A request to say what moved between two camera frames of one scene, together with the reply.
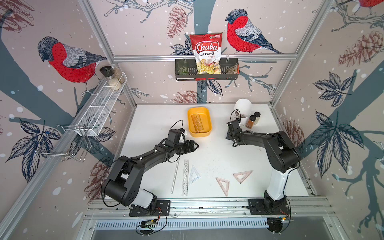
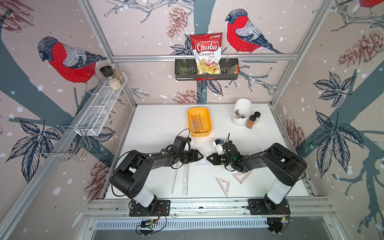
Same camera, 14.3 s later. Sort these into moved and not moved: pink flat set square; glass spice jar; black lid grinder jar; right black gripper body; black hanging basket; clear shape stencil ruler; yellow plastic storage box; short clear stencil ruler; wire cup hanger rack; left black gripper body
Moved: left black gripper body; right black gripper body
Not moved: glass spice jar; black lid grinder jar; short clear stencil ruler; clear shape stencil ruler; yellow plastic storage box; wire cup hanger rack; pink flat set square; black hanging basket
